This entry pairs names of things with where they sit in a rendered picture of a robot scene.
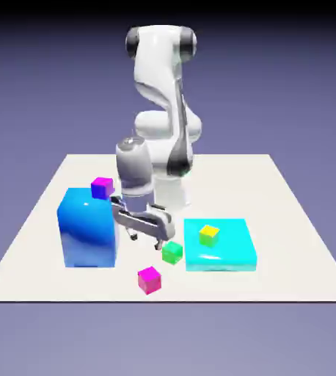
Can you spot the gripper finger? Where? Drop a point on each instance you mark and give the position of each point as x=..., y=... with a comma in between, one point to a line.
x=132, y=235
x=158, y=245

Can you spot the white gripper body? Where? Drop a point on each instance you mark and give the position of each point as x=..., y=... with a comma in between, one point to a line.
x=144, y=223

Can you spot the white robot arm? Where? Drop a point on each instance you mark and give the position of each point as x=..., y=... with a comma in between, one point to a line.
x=156, y=73

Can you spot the small green cube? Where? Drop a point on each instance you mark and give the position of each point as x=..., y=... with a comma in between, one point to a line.
x=172, y=253

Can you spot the small magenta cube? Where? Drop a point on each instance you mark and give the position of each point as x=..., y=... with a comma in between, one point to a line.
x=149, y=280

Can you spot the small yellow cube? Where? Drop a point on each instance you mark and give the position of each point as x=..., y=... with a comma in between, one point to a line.
x=208, y=235

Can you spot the small purple cube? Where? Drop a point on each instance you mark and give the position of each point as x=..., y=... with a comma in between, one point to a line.
x=101, y=188

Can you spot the large blue box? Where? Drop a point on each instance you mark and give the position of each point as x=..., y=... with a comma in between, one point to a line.
x=85, y=229

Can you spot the large cyan box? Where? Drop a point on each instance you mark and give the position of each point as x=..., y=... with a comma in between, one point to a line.
x=223, y=246

